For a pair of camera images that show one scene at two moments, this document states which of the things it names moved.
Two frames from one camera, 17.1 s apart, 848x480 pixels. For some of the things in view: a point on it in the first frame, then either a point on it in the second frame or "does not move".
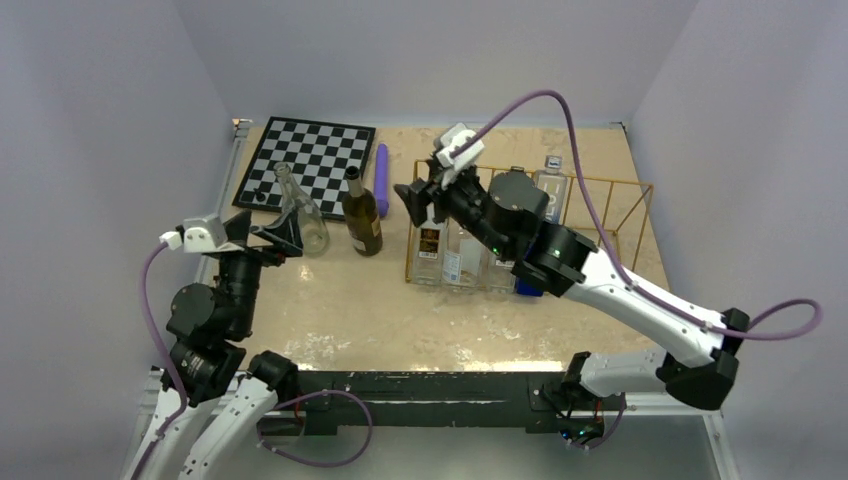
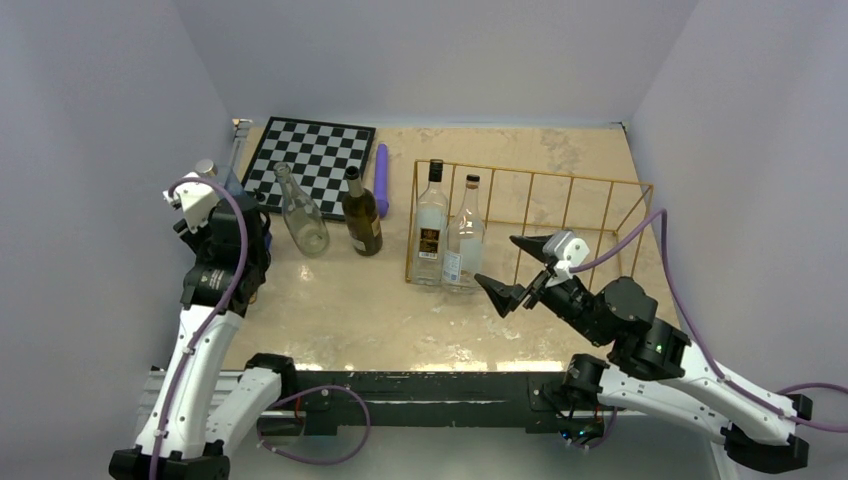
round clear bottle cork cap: (466, 261) does not move
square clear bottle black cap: (430, 251) does not move
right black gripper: (416, 201) to (503, 296)
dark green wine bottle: (361, 211) does not move
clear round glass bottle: (313, 226) does not move
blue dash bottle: (553, 181) to (209, 168)
